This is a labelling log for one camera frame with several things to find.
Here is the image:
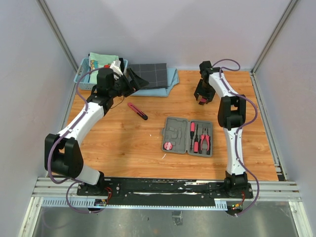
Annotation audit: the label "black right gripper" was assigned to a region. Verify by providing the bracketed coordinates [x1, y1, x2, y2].
[194, 79, 216, 103]

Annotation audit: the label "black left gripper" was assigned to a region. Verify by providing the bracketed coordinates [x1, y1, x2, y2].
[110, 68, 149, 98]

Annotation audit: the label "pink black pliers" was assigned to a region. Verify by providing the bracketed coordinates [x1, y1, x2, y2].
[198, 127, 210, 155]

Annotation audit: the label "grey plastic tool case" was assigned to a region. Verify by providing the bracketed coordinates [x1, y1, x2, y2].
[161, 117, 213, 158]

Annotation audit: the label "pink hex key set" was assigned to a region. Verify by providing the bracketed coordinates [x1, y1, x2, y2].
[198, 98, 207, 105]

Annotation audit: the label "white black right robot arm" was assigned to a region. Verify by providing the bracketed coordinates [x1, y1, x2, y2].
[194, 61, 248, 198]

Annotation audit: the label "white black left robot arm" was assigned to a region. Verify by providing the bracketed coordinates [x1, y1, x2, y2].
[44, 67, 149, 196]

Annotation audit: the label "dark grey checked cloth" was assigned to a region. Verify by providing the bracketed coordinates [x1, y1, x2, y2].
[129, 63, 168, 89]

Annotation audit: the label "black cloth in basket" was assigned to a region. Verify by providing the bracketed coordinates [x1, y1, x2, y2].
[119, 58, 124, 72]

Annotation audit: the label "pink utility knife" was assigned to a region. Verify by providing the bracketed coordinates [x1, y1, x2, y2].
[127, 102, 148, 120]

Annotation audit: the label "light blue folded cloth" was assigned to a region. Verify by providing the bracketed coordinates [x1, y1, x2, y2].
[132, 67, 179, 97]

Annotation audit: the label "mint patterned cloth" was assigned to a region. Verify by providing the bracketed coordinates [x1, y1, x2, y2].
[89, 52, 119, 70]

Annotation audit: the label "blue plastic basket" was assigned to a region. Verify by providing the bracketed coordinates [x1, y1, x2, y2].
[74, 57, 128, 91]

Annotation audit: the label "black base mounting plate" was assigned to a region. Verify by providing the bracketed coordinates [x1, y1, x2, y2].
[77, 177, 254, 208]

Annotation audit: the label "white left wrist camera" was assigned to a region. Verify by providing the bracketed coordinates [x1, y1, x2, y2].
[110, 60, 123, 76]

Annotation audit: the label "aluminium frame rail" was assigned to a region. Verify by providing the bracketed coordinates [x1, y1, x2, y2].
[32, 177, 301, 201]

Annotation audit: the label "blue slotted cable duct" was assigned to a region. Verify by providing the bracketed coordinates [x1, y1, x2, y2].
[42, 197, 228, 211]

